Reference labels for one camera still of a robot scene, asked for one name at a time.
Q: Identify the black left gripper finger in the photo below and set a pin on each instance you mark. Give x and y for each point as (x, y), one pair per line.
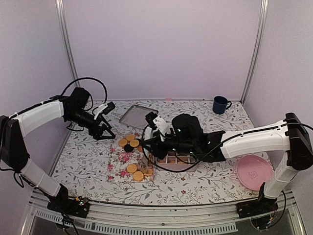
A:
(105, 125)
(107, 134)

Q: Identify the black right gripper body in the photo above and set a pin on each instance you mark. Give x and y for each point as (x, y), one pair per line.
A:
(161, 153)

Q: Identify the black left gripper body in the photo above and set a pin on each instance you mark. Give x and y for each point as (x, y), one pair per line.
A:
(93, 130)

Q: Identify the metal tin lid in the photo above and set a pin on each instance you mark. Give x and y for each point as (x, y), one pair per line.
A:
(135, 116)

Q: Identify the metal serving tongs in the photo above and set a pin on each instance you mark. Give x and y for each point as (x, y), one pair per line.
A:
(146, 168)

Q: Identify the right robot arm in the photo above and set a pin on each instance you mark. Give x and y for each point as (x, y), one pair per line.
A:
(184, 135)

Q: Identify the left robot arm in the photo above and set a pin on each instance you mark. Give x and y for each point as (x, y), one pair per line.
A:
(29, 137)

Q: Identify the pink divided cookie tin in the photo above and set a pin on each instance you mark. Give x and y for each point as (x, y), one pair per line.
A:
(176, 162)

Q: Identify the beige embossed round biscuit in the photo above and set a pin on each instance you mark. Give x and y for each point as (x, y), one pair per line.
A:
(138, 176)

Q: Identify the floral rectangular tray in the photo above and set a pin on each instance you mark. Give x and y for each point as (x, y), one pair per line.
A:
(125, 152)

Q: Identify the dark blue mug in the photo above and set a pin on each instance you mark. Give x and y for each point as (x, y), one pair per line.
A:
(220, 105)

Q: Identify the pink plate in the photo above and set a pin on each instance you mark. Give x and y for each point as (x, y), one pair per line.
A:
(252, 171)

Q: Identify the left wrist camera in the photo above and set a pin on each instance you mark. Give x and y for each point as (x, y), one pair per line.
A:
(103, 109)

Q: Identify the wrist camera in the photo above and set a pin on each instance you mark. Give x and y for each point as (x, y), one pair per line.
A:
(103, 109)
(157, 127)

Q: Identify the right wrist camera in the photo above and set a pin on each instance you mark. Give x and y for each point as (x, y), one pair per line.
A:
(157, 127)

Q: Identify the aluminium front rail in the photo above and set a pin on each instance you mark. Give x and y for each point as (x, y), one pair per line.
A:
(118, 219)

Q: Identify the left metal frame post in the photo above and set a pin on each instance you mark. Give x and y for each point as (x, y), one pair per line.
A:
(65, 37)

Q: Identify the metal frame post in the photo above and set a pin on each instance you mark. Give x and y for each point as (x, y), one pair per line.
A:
(257, 46)
(65, 37)

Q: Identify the right metal frame post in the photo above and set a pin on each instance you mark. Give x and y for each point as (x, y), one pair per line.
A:
(257, 46)

